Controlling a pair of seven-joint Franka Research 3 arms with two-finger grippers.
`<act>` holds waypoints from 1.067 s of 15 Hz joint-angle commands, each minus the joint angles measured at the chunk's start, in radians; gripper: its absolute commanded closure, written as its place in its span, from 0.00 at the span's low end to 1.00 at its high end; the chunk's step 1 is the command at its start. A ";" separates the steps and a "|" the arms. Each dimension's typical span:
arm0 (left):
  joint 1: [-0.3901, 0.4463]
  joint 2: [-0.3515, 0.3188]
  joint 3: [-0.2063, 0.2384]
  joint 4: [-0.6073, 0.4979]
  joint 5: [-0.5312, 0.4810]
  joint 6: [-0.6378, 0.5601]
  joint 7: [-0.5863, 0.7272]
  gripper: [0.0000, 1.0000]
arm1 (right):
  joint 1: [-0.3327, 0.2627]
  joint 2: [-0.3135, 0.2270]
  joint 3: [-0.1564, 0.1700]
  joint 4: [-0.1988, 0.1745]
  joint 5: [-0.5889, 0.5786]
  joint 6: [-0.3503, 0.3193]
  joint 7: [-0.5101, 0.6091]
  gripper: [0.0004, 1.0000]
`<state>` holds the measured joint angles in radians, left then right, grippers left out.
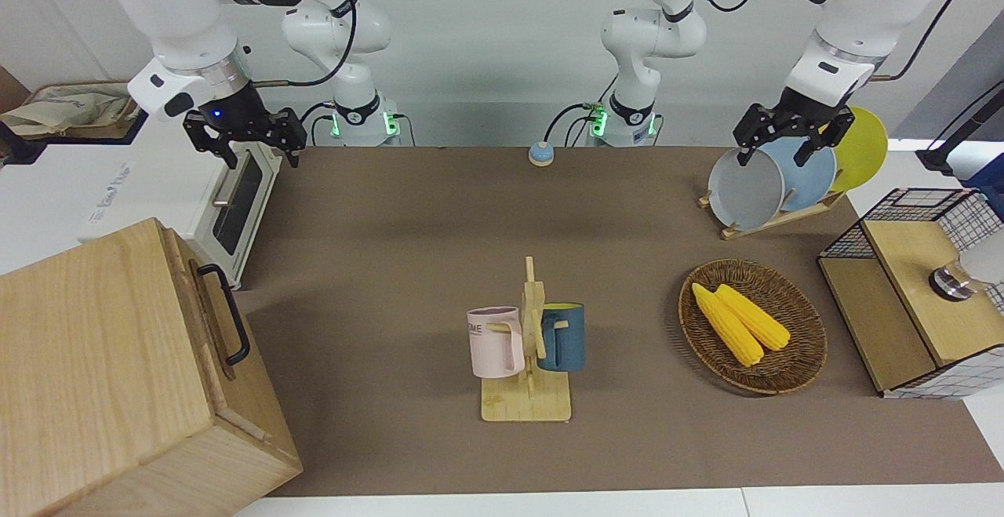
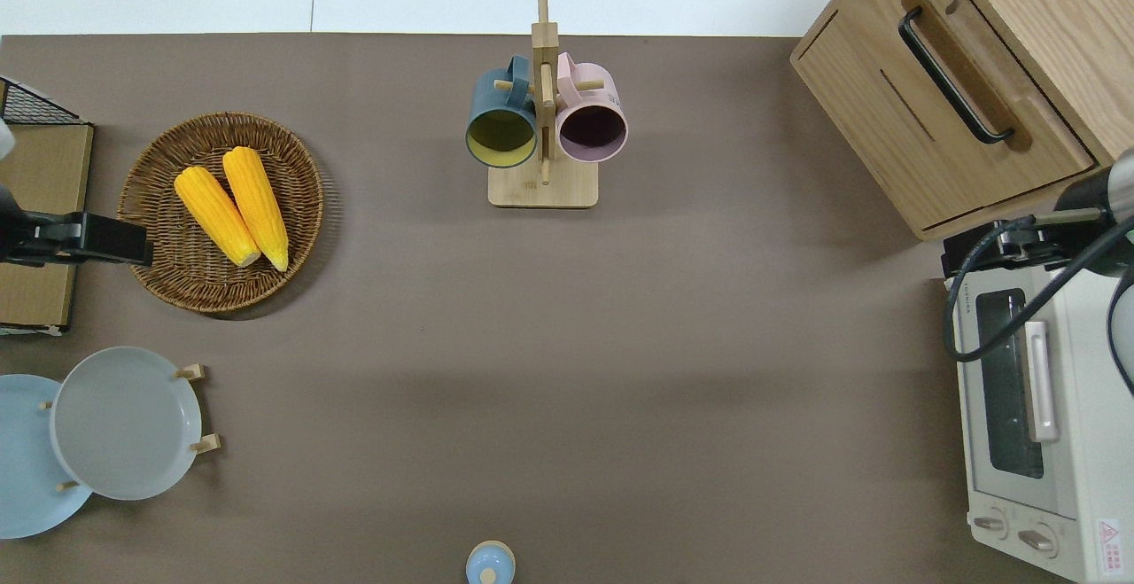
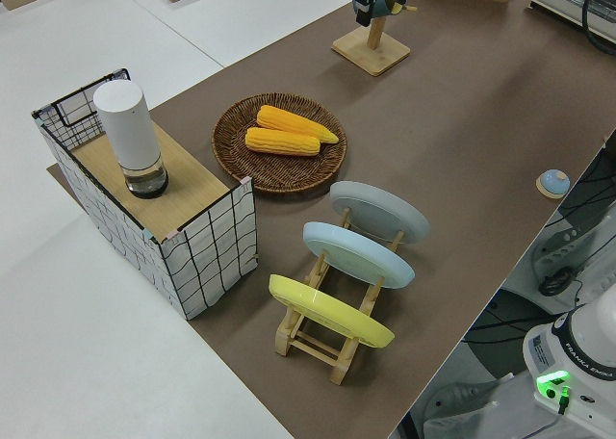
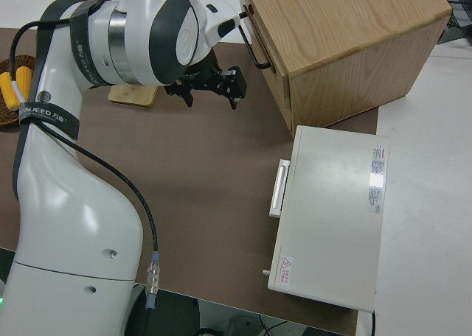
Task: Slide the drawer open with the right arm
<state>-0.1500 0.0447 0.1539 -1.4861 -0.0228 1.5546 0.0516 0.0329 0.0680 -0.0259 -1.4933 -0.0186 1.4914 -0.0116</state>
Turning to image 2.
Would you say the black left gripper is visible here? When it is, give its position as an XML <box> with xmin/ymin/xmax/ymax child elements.
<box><xmin>0</xmin><ymin>212</ymin><xmax>154</xmax><ymax>268</ymax></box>

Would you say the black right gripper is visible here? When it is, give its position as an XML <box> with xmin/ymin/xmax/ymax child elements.
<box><xmin>941</xmin><ymin>212</ymin><xmax>1078</xmax><ymax>280</ymax></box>

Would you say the black drawer handle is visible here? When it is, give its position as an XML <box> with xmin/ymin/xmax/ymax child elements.
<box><xmin>898</xmin><ymin>6</ymin><xmax>1016</xmax><ymax>144</ymax></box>

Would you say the round wicker basket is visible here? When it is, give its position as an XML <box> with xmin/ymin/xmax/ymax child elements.
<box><xmin>118</xmin><ymin>112</ymin><xmax>325</xmax><ymax>315</ymax></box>

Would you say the yellow corn cob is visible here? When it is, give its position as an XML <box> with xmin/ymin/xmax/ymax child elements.
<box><xmin>174</xmin><ymin>166</ymin><xmax>262</xmax><ymax>269</ymax></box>
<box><xmin>222</xmin><ymin>146</ymin><xmax>291</xmax><ymax>273</ymax></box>

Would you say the grey plate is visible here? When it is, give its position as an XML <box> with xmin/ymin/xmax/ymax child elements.
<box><xmin>50</xmin><ymin>347</ymin><xmax>203</xmax><ymax>502</ymax></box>

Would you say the white toaster oven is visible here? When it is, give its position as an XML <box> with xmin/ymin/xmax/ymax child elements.
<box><xmin>950</xmin><ymin>247</ymin><xmax>1134</xmax><ymax>584</ymax></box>

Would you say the wooden plate rack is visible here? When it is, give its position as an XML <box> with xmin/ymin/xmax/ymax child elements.
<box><xmin>40</xmin><ymin>362</ymin><xmax>222</xmax><ymax>492</ymax></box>

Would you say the light wooden cabinet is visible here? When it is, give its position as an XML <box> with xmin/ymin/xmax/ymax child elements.
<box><xmin>790</xmin><ymin>0</ymin><xmax>1134</xmax><ymax>241</ymax></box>

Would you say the light blue plate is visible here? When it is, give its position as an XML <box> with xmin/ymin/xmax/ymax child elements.
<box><xmin>0</xmin><ymin>374</ymin><xmax>94</xmax><ymax>540</ymax></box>

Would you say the brown table mat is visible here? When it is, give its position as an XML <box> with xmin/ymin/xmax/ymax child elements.
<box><xmin>0</xmin><ymin>33</ymin><xmax>1064</xmax><ymax>584</ymax></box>

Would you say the dark blue mug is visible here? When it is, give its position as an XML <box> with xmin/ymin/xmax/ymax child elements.
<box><xmin>466</xmin><ymin>55</ymin><xmax>539</xmax><ymax>169</ymax></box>

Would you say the wooden mug tree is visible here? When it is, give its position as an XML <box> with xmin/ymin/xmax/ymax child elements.
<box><xmin>488</xmin><ymin>0</ymin><xmax>606</xmax><ymax>209</ymax></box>

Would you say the pink mug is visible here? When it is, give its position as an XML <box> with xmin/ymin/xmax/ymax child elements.
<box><xmin>555</xmin><ymin>52</ymin><xmax>629</xmax><ymax>165</ymax></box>

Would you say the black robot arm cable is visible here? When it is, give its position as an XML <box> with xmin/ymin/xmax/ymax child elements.
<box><xmin>943</xmin><ymin>216</ymin><xmax>1134</xmax><ymax>399</ymax></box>

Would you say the wire grid storage box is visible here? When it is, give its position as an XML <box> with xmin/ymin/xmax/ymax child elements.
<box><xmin>0</xmin><ymin>77</ymin><xmax>95</xmax><ymax>337</ymax></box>

